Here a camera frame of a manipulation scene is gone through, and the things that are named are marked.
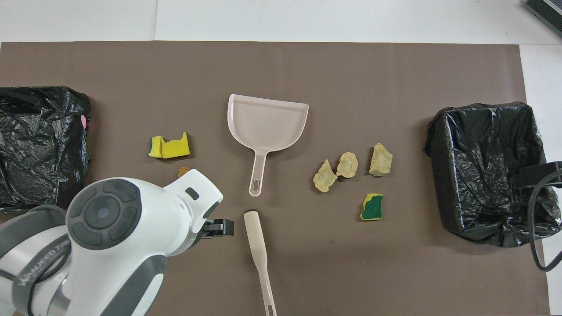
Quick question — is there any beige hand brush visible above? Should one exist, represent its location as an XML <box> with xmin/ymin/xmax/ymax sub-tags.
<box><xmin>244</xmin><ymin>211</ymin><xmax>278</xmax><ymax>316</ymax></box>

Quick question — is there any yellow notched sponge piece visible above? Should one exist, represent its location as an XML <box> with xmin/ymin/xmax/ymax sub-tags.
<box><xmin>162</xmin><ymin>132</ymin><xmax>191</xmax><ymax>159</ymax></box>

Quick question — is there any small yellow green sponge piece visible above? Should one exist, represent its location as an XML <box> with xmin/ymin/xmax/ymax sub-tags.
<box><xmin>147</xmin><ymin>136</ymin><xmax>164</xmax><ymax>158</ymax></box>

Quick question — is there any beige plastic dustpan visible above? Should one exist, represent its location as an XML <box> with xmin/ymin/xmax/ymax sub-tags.
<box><xmin>227</xmin><ymin>93</ymin><xmax>309</xmax><ymax>197</ymax></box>

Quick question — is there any black bag lined bin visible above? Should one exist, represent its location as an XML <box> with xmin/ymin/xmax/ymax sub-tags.
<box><xmin>423</xmin><ymin>102</ymin><xmax>562</xmax><ymax>248</ymax></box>

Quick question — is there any black lined bin pink spot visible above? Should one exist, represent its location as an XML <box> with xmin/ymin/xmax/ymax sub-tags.
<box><xmin>0</xmin><ymin>86</ymin><xmax>92</xmax><ymax>211</ymax></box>

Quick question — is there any beige foam chunk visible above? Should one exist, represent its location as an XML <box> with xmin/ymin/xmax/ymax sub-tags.
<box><xmin>313</xmin><ymin>159</ymin><xmax>338</xmax><ymax>193</ymax></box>
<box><xmin>369</xmin><ymin>143</ymin><xmax>393</xmax><ymax>177</ymax></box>
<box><xmin>336</xmin><ymin>152</ymin><xmax>359</xmax><ymax>179</ymax></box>

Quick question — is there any green topped yellow sponge piece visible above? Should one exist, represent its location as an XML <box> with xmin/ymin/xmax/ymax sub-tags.
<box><xmin>360</xmin><ymin>193</ymin><xmax>384</xmax><ymax>221</ymax></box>

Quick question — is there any dark grey ribbed device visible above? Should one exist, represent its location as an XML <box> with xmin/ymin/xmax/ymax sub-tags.
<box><xmin>524</xmin><ymin>0</ymin><xmax>562</xmax><ymax>36</ymax></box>

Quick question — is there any brown table mat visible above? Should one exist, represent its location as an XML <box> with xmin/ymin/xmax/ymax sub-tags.
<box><xmin>0</xmin><ymin>41</ymin><xmax>550</xmax><ymax>316</ymax></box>

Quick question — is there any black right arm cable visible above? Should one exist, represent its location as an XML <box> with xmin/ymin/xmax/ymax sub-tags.
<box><xmin>528</xmin><ymin>170</ymin><xmax>562</xmax><ymax>271</ymax></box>

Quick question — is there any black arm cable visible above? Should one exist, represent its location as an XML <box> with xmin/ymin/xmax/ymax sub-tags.
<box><xmin>528</xmin><ymin>170</ymin><xmax>562</xmax><ymax>271</ymax></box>
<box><xmin>25</xmin><ymin>246</ymin><xmax>68</xmax><ymax>316</ymax></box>

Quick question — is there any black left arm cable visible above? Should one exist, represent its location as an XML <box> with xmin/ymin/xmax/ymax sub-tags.
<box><xmin>25</xmin><ymin>246</ymin><xmax>68</xmax><ymax>316</ymax></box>

